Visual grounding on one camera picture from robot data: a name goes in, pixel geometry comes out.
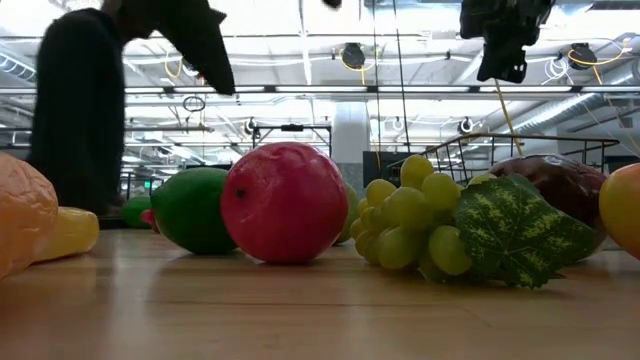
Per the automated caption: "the green toy grape bunch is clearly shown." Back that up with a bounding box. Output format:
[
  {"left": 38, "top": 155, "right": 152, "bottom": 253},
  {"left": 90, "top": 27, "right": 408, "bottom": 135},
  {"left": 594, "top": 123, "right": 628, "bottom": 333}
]
[{"left": 348, "top": 153, "right": 599, "bottom": 290}]

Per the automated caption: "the long ceiling light bar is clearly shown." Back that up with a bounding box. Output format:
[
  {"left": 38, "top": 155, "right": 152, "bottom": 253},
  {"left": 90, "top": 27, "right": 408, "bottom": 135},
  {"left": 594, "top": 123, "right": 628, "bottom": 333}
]
[{"left": 122, "top": 84, "right": 640, "bottom": 96}]

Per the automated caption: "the brownish green toy pear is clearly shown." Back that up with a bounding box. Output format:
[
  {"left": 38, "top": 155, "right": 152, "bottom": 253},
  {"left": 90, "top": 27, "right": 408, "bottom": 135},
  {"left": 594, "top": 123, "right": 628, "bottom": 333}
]
[{"left": 334, "top": 182, "right": 362, "bottom": 246}]

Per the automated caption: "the white building pillar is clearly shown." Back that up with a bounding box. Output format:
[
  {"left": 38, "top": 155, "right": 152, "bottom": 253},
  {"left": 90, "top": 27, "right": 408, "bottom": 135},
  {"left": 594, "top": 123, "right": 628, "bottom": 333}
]
[{"left": 331, "top": 102, "right": 372, "bottom": 187}]

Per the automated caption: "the black hanging ring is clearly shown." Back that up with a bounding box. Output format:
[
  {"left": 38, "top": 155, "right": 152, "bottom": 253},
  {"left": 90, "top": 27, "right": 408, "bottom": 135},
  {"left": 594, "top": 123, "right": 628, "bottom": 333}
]
[{"left": 182, "top": 94, "right": 207, "bottom": 114}]

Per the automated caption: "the yellow hanging cable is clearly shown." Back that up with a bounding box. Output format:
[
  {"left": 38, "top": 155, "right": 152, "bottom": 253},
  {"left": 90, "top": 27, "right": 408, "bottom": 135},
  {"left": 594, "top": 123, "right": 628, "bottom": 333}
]
[{"left": 493, "top": 77, "right": 524, "bottom": 156}]

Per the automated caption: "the yellow orange toy mango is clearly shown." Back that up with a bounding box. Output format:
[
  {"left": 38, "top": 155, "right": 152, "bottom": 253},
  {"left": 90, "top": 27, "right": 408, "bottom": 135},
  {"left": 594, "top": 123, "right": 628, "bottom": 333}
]
[{"left": 0, "top": 152, "right": 59, "bottom": 281}]

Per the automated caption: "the red toy pomegranate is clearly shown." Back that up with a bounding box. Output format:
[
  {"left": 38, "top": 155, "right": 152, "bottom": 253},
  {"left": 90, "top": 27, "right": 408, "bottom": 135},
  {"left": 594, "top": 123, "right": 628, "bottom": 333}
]
[{"left": 220, "top": 141, "right": 350, "bottom": 265}]

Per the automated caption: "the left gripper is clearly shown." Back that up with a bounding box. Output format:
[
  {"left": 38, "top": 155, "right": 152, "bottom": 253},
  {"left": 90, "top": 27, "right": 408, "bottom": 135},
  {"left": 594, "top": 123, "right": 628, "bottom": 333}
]
[{"left": 27, "top": 0, "right": 237, "bottom": 217}]

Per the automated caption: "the purple toy grape bunch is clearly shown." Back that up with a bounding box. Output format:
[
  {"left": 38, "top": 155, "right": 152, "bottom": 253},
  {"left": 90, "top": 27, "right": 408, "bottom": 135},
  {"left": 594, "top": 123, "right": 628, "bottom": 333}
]
[{"left": 139, "top": 208, "right": 161, "bottom": 235}]

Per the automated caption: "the black aluminium table frame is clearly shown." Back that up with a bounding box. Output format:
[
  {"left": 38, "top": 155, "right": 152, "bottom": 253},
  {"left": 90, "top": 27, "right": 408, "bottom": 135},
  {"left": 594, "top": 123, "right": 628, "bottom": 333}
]
[{"left": 97, "top": 214, "right": 151, "bottom": 231}]

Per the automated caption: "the large green toy lime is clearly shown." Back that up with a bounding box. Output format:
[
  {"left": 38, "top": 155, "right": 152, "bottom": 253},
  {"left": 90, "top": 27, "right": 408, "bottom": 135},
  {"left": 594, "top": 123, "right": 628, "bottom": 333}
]
[{"left": 149, "top": 166, "right": 239, "bottom": 255}]

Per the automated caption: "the dark red toy apple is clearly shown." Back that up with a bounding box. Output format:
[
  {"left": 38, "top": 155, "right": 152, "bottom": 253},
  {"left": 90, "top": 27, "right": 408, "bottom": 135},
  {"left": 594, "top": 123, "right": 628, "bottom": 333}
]
[{"left": 487, "top": 153, "right": 609, "bottom": 251}]

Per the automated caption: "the black station camera frame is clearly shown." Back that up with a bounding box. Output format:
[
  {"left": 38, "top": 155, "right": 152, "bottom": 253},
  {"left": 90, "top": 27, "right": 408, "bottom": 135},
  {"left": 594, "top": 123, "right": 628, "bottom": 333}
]
[{"left": 251, "top": 123, "right": 334, "bottom": 157}]

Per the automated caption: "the yellow toy banana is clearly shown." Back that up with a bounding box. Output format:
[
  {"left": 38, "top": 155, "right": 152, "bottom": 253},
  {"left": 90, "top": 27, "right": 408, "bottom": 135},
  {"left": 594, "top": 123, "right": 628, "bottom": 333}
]
[{"left": 33, "top": 206, "right": 101, "bottom": 264}]

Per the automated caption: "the silver ventilation duct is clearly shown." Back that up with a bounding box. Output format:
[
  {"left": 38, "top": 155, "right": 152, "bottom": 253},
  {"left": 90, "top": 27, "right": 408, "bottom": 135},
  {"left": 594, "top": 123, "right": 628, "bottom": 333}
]
[{"left": 492, "top": 64, "right": 640, "bottom": 139}]

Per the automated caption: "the black ceiling cable reel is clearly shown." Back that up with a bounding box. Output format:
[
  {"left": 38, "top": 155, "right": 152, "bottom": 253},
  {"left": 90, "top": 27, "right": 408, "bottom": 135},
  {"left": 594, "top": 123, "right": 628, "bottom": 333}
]
[
  {"left": 567, "top": 42, "right": 601, "bottom": 71},
  {"left": 338, "top": 42, "right": 376, "bottom": 86}
]

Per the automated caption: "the red orange toy mango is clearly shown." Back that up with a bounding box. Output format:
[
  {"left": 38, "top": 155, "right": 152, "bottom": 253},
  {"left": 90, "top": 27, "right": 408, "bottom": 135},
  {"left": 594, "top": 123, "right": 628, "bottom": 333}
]
[{"left": 598, "top": 162, "right": 640, "bottom": 261}]

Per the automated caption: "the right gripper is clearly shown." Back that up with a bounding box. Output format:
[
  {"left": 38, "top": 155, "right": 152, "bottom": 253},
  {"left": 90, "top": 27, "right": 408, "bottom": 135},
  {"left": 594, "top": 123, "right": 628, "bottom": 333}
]
[{"left": 458, "top": 0, "right": 557, "bottom": 85}]

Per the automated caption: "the copper wire basket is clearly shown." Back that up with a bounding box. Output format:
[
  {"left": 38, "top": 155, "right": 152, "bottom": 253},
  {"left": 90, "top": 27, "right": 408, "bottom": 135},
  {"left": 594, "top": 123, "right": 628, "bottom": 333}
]
[{"left": 387, "top": 132, "right": 621, "bottom": 189}]

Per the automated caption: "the black monitor panel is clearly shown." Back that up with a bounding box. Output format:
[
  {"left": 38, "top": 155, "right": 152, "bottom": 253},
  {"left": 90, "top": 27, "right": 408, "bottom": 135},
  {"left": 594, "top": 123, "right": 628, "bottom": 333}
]
[{"left": 362, "top": 150, "right": 401, "bottom": 189}]

